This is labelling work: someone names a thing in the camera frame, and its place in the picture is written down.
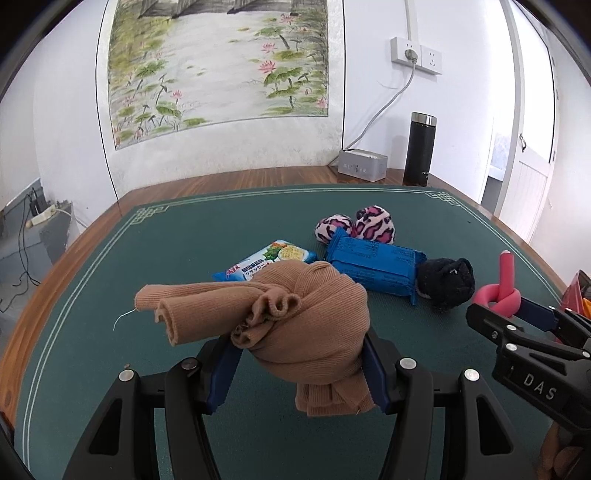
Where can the olive fabric storage container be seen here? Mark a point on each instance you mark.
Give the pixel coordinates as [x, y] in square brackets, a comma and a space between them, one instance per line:
[576, 287]

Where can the pink foam curler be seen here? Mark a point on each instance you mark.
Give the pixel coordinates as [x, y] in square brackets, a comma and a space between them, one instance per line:
[507, 272]

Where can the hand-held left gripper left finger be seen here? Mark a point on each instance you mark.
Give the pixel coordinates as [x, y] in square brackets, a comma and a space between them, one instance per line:
[221, 376]

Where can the black thermos flask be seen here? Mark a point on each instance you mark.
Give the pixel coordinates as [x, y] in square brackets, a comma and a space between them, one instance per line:
[418, 152]

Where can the white door with glass pane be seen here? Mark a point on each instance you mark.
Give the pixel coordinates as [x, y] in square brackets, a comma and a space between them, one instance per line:
[526, 184]

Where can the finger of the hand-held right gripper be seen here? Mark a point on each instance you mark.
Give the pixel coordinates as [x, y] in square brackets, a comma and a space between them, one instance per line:
[540, 316]
[498, 327]

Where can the light blue cracker packet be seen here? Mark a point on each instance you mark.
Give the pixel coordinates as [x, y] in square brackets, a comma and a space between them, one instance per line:
[277, 256]

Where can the grey cabinet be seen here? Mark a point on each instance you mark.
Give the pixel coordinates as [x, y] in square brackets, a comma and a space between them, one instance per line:
[27, 258]

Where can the white wall socket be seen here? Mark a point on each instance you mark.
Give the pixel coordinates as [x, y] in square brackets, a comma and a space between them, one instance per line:
[431, 60]
[405, 50]

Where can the tan knotted sock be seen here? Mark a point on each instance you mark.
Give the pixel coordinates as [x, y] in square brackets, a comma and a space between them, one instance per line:
[318, 323]

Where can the grey rectangular box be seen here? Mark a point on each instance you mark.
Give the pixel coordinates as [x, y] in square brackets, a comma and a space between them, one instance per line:
[362, 166]

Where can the lotus painting wall scroll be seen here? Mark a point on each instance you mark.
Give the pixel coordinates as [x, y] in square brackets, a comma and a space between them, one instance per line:
[207, 60]

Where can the white power strip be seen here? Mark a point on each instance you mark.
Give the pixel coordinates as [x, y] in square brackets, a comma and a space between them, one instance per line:
[41, 217]

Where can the blue snack packet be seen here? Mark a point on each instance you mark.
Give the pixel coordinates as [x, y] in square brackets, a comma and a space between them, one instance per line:
[374, 263]

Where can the green table mat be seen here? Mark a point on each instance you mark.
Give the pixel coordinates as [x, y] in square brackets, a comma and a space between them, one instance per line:
[184, 240]

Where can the black sock ball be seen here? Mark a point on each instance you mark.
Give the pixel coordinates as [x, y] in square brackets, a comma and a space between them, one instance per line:
[445, 281]

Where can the pink leopard sock ball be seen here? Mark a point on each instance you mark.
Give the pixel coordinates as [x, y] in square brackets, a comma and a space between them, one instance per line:
[375, 224]
[333, 228]

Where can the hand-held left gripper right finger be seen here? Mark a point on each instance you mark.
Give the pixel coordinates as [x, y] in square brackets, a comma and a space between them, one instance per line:
[376, 376]

